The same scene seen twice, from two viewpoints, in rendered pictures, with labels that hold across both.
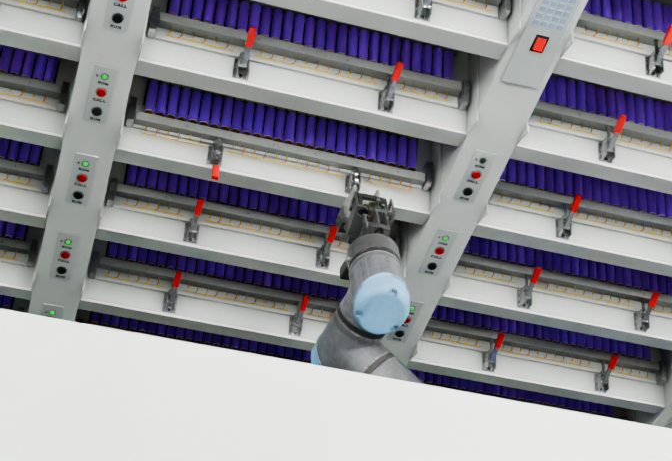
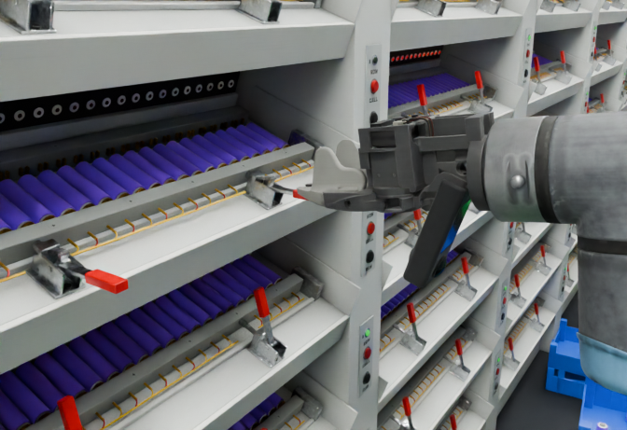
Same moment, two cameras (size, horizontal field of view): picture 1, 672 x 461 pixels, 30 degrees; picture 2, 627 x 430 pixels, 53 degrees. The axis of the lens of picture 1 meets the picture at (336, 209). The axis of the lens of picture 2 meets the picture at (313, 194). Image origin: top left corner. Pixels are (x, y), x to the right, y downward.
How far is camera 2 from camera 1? 185 cm
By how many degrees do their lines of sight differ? 41
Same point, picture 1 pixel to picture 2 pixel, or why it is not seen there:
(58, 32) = not seen: outside the picture
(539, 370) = (436, 319)
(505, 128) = not seen: outside the picture
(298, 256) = (241, 374)
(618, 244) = not seen: hidden behind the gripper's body
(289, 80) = (119, 20)
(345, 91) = (203, 16)
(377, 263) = (607, 117)
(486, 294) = (397, 263)
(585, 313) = not seen: hidden behind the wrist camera
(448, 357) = (391, 370)
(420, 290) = (367, 301)
